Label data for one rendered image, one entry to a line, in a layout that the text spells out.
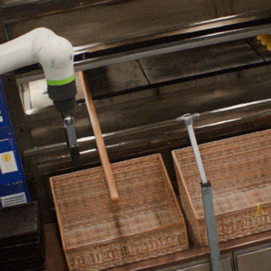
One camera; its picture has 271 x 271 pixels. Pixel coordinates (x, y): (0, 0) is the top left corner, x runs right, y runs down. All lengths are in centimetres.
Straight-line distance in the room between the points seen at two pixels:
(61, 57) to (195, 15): 134
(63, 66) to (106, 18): 120
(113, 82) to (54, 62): 148
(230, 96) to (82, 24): 81
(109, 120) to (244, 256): 91
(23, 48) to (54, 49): 14
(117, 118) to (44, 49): 141
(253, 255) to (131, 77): 106
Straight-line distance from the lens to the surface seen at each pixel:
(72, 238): 378
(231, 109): 342
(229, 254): 357
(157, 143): 382
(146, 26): 359
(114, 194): 281
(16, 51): 248
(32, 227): 357
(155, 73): 388
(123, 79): 387
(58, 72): 240
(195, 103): 379
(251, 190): 392
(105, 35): 357
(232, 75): 377
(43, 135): 375
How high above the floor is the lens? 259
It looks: 26 degrees down
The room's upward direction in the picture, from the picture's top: 9 degrees counter-clockwise
